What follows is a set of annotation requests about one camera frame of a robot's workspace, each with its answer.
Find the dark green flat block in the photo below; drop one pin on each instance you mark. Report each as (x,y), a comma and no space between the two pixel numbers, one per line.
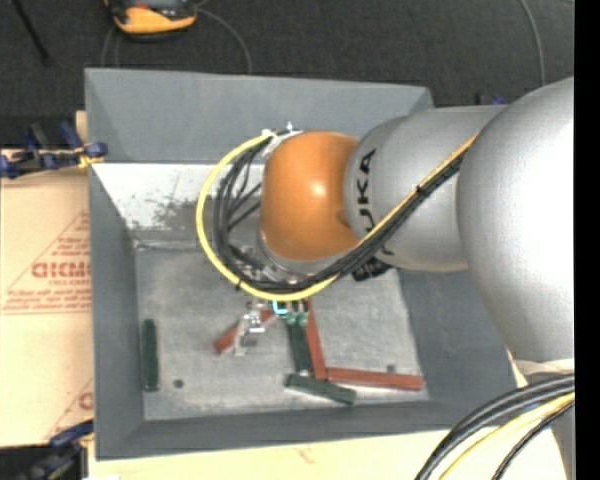
(320,389)
(150,355)
(299,348)

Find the brown cardboard board, red print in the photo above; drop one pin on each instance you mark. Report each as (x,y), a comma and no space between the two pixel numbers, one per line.
(40,348)

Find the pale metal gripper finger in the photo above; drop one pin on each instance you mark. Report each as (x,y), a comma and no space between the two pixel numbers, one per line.
(240,340)
(254,325)

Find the grey metal bin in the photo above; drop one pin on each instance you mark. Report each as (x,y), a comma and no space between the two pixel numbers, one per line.
(190,278)

